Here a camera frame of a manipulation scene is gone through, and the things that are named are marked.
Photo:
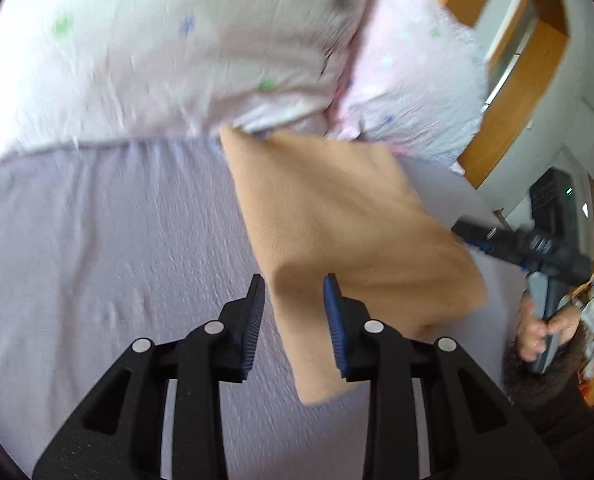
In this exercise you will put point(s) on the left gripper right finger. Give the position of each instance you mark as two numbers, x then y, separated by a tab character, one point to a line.
473	430

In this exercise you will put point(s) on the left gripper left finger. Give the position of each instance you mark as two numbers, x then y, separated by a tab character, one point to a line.
116	432

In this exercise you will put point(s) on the tan fleece garment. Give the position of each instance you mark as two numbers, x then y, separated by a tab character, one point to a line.
314	206

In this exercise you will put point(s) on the person's right hand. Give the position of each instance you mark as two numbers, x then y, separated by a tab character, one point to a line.
532	332

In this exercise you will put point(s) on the black device with green light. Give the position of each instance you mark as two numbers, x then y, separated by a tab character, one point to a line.
553	206

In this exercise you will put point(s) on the lilac bed sheet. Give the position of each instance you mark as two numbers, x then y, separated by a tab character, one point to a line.
100	247

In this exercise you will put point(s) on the pink floral pillow right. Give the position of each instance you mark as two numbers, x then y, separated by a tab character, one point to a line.
416	80

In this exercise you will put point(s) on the pink floral pillow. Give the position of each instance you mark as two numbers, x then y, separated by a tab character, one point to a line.
416	80
86	72

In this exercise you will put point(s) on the wooden framed window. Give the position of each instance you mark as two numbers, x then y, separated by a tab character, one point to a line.
523	56

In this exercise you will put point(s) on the pink floral pillow left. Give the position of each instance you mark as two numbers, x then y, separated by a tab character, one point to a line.
86	72

